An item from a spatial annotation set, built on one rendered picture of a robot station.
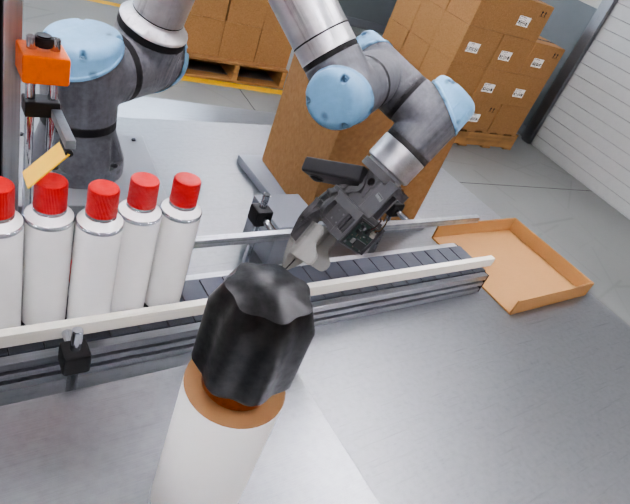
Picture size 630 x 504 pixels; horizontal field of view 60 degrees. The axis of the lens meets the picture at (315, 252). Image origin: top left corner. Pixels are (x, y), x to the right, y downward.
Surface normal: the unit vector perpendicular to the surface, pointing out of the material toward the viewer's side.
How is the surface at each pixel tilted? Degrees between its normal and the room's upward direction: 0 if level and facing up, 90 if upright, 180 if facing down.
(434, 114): 67
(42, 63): 90
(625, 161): 90
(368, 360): 0
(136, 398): 0
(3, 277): 90
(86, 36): 10
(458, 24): 90
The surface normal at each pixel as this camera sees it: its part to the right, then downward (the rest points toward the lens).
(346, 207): -0.54, -0.30
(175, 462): -0.70, 0.21
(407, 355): 0.32, -0.77
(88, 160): 0.54, 0.38
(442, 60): -0.84, 0.05
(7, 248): 0.66, 0.60
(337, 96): -0.42, 0.44
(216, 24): 0.42, 0.64
